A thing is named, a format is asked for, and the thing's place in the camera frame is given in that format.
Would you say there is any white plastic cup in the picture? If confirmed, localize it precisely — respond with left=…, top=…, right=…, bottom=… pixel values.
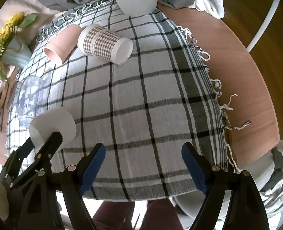
left=29, top=106, right=77, bottom=150

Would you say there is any clear plastic cup blue print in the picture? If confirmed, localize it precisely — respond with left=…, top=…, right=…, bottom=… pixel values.
left=13, top=75, right=44, bottom=129

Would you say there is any pink plastic cup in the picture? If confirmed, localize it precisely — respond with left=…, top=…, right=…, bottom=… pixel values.
left=44, top=24, right=83, bottom=65

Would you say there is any brown checkered paper cup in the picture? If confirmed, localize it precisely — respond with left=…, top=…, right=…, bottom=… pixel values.
left=77, top=24, right=134, bottom=65

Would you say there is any light blue ribbed vase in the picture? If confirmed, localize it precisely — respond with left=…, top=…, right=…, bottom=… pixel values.
left=0, top=35, right=32, bottom=69

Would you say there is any checkered grey white tablecloth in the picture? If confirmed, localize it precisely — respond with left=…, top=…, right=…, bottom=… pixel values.
left=17, top=0, right=239, bottom=201

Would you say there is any sunflower bouquet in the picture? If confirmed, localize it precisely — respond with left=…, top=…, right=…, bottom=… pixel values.
left=0, top=12, right=38, bottom=74

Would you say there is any pink curtain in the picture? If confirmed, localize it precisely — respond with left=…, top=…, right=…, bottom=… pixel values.
left=0, top=0, right=63, bottom=51

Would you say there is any white curved pole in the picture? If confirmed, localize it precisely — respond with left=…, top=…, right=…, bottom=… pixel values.
left=246, top=0, right=280, bottom=52

